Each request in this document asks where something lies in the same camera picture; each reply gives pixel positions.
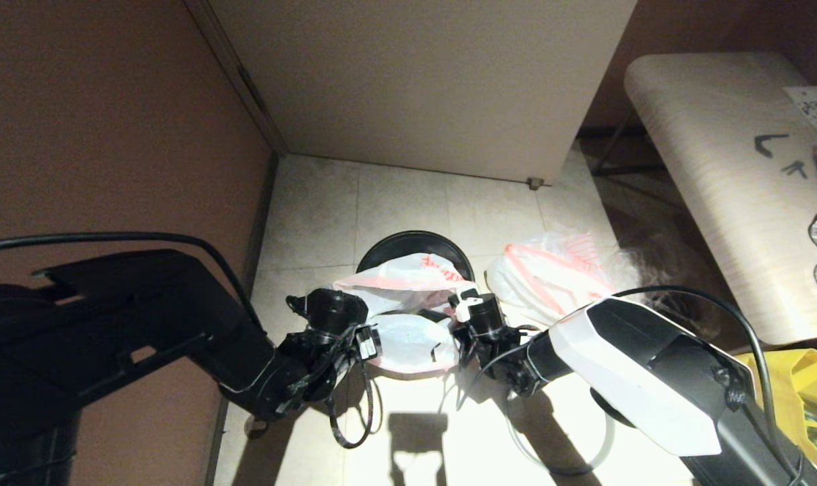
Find white plastic bag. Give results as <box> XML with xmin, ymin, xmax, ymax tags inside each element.
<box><xmin>333</xmin><ymin>253</ymin><xmax>474</xmax><ymax>375</ymax></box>

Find black round trash bin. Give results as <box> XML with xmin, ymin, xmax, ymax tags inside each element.
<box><xmin>356</xmin><ymin>231</ymin><xmax>476</xmax><ymax>284</ymax></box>

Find white red-drawstring used trash bag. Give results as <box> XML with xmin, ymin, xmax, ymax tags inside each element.
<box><xmin>486</xmin><ymin>231</ymin><xmax>642</xmax><ymax>326</ymax></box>

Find grey bin retaining ring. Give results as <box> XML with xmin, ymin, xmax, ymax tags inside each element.
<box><xmin>505</xmin><ymin>388</ymin><xmax>616</xmax><ymax>477</ymax></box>

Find crumpled clear plastic bag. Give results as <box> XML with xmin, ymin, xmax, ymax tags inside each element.
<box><xmin>611</xmin><ymin>233</ymin><xmax>719</xmax><ymax>338</ymax></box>

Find yellow plastic bag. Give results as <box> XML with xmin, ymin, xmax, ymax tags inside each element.
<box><xmin>737</xmin><ymin>348</ymin><xmax>817</xmax><ymax>483</ymax></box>

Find white door panel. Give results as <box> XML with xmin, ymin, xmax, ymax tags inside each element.
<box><xmin>206</xmin><ymin>0</ymin><xmax>637</xmax><ymax>187</ymax></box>

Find black L-shaped hex key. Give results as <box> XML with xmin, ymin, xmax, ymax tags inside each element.
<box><xmin>754</xmin><ymin>133</ymin><xmax>791</xmax><ymax>159</ymax></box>

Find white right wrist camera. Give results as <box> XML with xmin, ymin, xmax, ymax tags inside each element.
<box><xmin>447</xmin><ymin>287</ymin><xmax>483</xmax><ymax>323</ymax></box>

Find black metal table frame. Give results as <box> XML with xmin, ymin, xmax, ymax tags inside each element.
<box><xmin>590</xmin><ymin>111</ymin><xmax>665</xmax><ymax>203</ymax></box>

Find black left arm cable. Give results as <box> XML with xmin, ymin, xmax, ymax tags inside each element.
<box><xmin>0</xmin><ymin>232</ymin><xmax>376</xmax><ymax>450</ymax></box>

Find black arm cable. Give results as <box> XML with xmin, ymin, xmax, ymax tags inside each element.
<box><xmin>0</xmin><ymin>232</ymin><xmax>376</xmax><ymax>450</ymax></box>
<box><xmin>439</xmin><ymin>285</ymin><xmax>808</xmax><ymax>486</ymax></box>

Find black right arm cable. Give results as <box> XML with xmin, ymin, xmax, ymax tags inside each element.
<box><xmin>439</xmin><ymin>285</ymin><xmax>808</xmax><ymax>486</ymax></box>

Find brown door frame strip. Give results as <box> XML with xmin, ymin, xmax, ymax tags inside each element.
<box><xmin>184</xmin><ymin>0</ymin><xmax>289</xmax><ymax>158</ymax></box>

